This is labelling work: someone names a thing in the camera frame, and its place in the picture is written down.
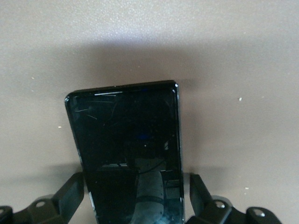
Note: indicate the black smartphone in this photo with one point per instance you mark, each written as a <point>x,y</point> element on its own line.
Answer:
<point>130,149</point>

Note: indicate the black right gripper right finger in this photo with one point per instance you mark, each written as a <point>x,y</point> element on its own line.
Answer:
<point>205,200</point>

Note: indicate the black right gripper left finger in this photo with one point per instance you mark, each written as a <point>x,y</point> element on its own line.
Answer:
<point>63,200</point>

